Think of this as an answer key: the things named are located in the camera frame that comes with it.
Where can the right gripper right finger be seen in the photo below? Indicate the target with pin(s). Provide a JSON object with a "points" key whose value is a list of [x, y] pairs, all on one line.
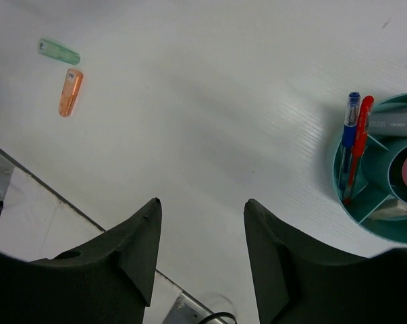
{"points": [[299, 279]]}

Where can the teal round organizer container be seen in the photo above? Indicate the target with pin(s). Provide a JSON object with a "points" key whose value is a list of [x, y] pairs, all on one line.
{"points": [[374, 186]]}

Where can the red ballpoint pen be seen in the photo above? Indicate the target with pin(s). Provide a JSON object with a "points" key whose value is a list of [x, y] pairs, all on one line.
{"points": [[366, 105]]}

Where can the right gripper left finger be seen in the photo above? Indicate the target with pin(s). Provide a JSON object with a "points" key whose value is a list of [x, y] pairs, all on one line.
{"points": [[108, 279]]}

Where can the grey orange highlighter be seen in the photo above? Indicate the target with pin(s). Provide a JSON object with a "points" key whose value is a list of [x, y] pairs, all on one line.
{"points": [[388, 124]]}

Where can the blue ballpoint pen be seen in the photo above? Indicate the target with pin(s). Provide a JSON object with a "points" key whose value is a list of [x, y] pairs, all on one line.
{"points": [[348, 136]]}

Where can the green highlighter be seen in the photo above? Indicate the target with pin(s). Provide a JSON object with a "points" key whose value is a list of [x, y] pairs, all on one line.
{"points": [[58, 52]]}

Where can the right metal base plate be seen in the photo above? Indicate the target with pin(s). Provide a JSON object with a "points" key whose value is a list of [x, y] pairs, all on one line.
{"points": [[188, 310]]}

